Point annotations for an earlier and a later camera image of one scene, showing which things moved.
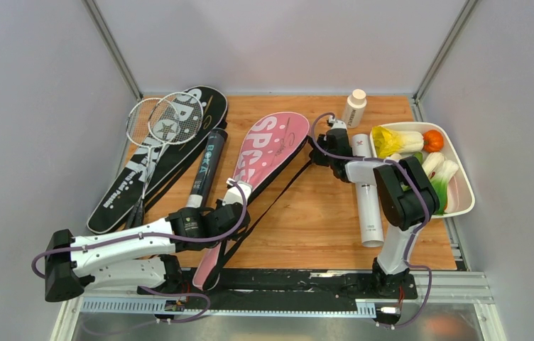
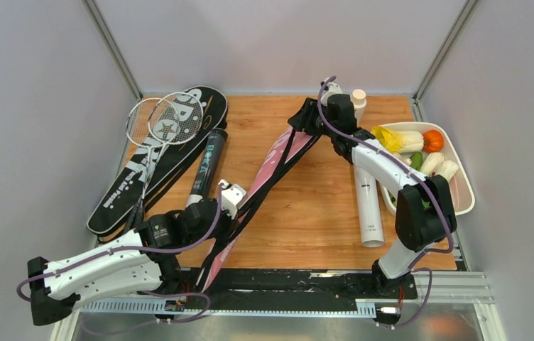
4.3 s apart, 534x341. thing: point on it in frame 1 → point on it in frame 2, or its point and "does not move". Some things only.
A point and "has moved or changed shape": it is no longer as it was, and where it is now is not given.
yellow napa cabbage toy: x=390 y=143 does not move
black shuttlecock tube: x=207 y=170 does not move
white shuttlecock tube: x=371 y=225 does not move
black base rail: x=284 y=283 does not move
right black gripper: x=317 y=158 → x=303 y=118
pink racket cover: x=266 y=144 has moved or changed shape
